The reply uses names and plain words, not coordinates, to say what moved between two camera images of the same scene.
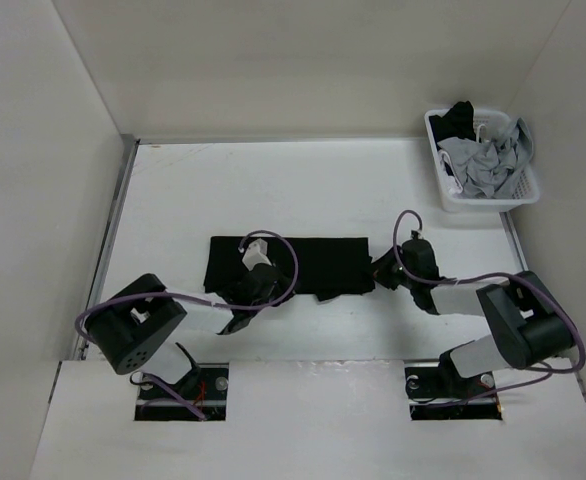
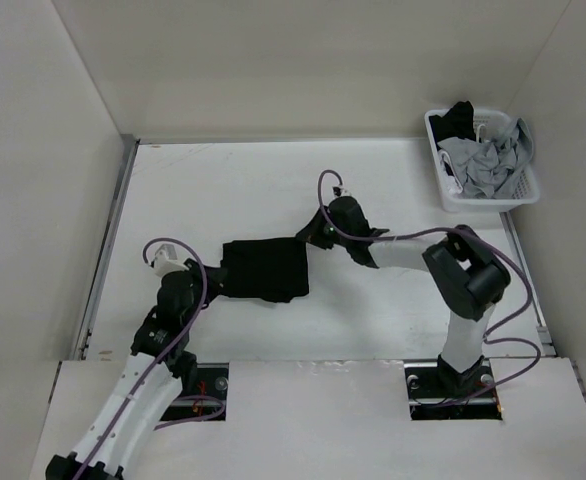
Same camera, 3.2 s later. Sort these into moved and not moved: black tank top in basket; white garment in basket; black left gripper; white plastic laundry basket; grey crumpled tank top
Moved: black left gripper
Not moved: grey crumpled tank top; white garment in basket; black tank top in basket; white plastic laundry basket
